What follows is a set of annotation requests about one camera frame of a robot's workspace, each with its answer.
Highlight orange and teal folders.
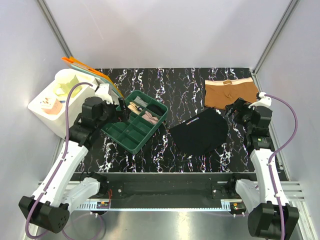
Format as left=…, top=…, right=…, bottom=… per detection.
left=61, top=56, right=124, bottom=98

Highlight yellow green cup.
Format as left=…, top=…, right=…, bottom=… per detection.
left=53, top=69, right=79, bottom=97

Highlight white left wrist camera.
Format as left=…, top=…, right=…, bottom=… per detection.
left=95, top=83, right=113, bottom=104

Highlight black underwear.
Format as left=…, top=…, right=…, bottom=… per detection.
left=169, top=108, right=229, bottom=156

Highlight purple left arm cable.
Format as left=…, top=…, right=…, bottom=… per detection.
left=25, top=82, right=106, bottom=238

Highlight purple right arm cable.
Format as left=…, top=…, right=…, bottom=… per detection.
left=264, top=94, right=299, bottom=240

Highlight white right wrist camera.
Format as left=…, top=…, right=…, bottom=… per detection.
left=252, top=92, right=272, bottom=108

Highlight grey rolled sock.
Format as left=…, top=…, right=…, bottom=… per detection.
left=133, top=96, right=149, bottom=108

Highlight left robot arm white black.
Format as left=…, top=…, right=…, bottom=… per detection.
left=18, top=96, right=130, bottom=239

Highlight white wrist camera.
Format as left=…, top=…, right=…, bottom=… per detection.
left=252, top=92, right=272, bottom=108
left=95, top=83, right=113, bottom=104

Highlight brown boxer briefs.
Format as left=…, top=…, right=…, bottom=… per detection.
left=204, top=77, right=259, bottom=110

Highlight pink box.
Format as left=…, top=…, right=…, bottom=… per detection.
left=40, top=97, right=63, bottom=115

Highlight green divided organizer tray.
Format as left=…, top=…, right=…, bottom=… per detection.
left=102, top=90, right=168, bottom=154

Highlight aluminium front rail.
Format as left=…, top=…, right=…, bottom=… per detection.
left=37, top=181, right=306, bottom=213

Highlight white storage bin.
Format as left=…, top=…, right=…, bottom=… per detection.
left=28, top=80, right=95, bottom=139

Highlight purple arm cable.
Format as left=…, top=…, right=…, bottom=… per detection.
left=264, top=94, right=299, bottom=240
left=25, top=82, right=106, bottom=238

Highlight beige rolled sock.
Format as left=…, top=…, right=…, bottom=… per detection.
left=127, top=102, right=143, bottom=115

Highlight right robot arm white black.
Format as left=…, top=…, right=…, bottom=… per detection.
left=225, top=92, right=300, bottom=240

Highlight pink rolled sock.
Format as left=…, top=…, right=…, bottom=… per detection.
left=142, top=111, right=159, bottom=125

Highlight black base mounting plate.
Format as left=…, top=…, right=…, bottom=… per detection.
left=47, top=171, right=288, bottom=210

